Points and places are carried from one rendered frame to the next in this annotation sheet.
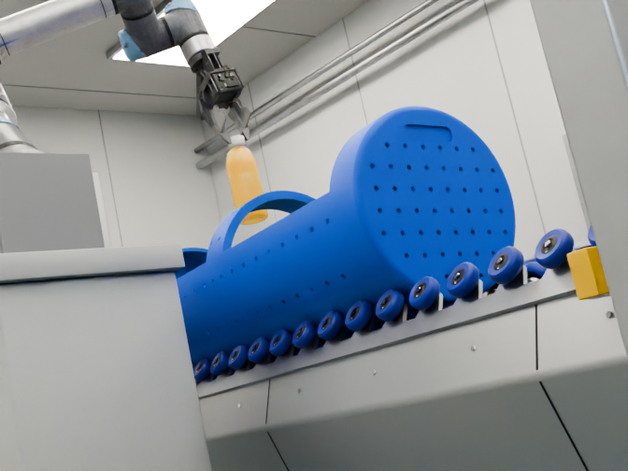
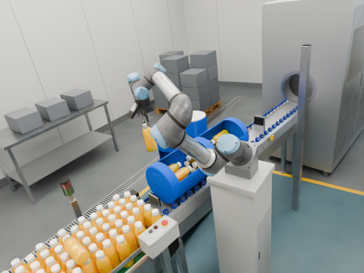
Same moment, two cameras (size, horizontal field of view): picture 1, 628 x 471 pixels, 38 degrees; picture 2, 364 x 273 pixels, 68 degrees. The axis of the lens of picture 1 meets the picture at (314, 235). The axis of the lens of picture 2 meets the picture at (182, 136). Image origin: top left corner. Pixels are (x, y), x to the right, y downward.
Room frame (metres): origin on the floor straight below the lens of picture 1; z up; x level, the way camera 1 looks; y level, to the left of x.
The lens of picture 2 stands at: (1.98, 1.78, 2.15)
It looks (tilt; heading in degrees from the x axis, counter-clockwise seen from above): 27 degrees down; 262
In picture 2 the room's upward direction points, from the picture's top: 9 degrees counter-clockwise
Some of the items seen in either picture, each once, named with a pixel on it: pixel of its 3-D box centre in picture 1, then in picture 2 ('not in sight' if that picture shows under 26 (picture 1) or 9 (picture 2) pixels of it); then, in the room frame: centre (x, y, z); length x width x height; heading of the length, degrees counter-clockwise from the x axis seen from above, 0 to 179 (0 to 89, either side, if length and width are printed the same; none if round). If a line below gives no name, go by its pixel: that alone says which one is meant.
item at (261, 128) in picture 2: not in sight; (259, 123); (0.91, -0.41, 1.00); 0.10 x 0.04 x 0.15; 124
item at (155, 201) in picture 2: not in sight; (155, 202); (2.02, 0.34, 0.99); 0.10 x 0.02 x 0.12; 124
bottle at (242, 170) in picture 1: (245, 182); (149, 137); (1.97, 0.12, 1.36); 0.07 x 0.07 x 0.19
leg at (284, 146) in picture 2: not in sight; (284, 151); (0.37, -0.85, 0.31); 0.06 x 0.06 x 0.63; 34
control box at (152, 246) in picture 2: not in sight; (159, 235); (2.03, 0.69, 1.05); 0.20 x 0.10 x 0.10; 34
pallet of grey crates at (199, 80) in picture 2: not in sight; (184, 83); (0.98, -3.68, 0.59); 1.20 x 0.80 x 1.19; 132
